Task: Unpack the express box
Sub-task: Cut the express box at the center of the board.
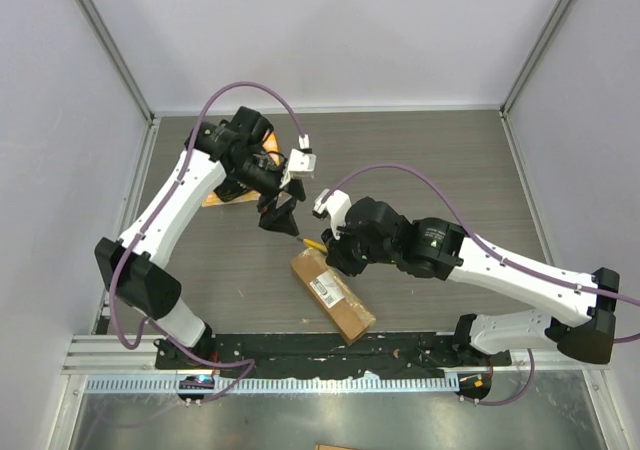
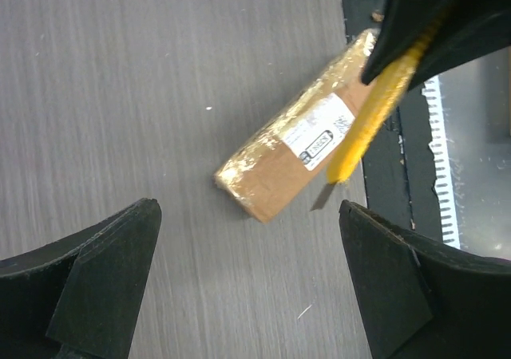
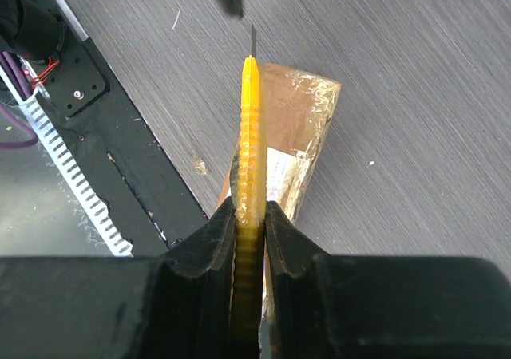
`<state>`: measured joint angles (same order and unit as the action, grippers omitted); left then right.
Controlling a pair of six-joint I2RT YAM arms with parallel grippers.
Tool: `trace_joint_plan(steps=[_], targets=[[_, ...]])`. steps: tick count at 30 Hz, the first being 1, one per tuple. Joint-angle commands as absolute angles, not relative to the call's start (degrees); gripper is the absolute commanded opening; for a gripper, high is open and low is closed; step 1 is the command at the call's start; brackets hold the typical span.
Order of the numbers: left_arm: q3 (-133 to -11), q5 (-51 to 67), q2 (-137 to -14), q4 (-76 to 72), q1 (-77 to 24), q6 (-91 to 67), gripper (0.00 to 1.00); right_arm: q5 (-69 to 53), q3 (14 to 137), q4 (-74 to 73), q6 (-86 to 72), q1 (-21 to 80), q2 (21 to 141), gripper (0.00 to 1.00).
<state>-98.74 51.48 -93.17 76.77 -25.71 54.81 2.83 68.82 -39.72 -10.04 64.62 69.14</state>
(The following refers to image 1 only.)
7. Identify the yellow utility knife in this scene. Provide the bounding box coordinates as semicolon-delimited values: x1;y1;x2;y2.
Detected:
296;237;327;253

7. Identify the brown cardboard express box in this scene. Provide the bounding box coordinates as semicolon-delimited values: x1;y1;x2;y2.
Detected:
291;249;376;345

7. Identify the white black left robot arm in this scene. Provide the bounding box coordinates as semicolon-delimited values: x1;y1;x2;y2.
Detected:
94;107;315;369

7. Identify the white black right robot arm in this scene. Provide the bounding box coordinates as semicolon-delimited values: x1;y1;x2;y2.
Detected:
313;191;619;365

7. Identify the cardboard box on floor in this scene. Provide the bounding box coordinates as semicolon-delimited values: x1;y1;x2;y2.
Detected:
314;443;358;450

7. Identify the orange checkered cloth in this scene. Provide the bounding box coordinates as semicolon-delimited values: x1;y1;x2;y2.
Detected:
202;117;280;207

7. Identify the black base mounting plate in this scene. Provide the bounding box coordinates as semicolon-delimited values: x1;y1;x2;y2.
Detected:
153;330;513;380

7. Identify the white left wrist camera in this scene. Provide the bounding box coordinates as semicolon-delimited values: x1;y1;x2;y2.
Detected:
280;134;317;190

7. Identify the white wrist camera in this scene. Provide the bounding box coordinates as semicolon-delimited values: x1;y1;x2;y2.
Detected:
312;188;352;239
280;134;317;190

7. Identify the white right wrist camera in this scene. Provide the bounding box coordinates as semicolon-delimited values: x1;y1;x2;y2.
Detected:
312;188;352;239

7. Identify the white slotted cable duct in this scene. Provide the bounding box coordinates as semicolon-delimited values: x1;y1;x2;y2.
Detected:
85;373;459;395

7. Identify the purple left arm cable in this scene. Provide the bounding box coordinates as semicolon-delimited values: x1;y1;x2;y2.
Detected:
109;82;314;406

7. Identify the aluminium frame rail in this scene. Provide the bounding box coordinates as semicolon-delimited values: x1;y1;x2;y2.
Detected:
61;334;610;375

